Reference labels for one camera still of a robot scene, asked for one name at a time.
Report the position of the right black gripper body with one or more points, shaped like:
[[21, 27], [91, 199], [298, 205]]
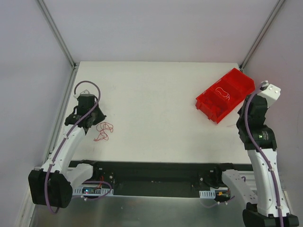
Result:
[[256, 103]]

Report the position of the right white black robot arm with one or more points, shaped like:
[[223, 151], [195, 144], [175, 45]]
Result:
[[267, 207]]

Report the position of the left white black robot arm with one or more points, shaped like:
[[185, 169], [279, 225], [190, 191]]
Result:
[[52, 184]]

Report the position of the red plastic bin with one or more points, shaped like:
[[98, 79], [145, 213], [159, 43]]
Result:
[[224, 95]]

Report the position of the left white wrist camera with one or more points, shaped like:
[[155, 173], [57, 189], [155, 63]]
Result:
[[82, 93]]

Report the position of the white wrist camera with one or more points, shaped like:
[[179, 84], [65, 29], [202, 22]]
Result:
[[270, 92], [82, 93]]

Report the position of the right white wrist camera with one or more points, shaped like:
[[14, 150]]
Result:
[[270, 92]]

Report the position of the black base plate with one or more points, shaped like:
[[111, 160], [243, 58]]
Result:
[[176, 180]]

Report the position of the left white cable duct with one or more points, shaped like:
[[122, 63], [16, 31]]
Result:
[[92, 191]]

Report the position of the white cable duct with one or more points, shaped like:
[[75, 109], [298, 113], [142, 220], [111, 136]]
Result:
[[209, 194], [92, 191]]

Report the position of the right white cable duct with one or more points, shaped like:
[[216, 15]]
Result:
[[209, 194]]

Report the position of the right aluminium frame post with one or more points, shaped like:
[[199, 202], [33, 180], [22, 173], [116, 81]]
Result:
[[262, 33]]

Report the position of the aluminium frame post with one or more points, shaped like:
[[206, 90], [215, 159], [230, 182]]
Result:
[[56, 33], [262, 33]]

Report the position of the left aluminium frame post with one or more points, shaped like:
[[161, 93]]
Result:
[[56, 33]]

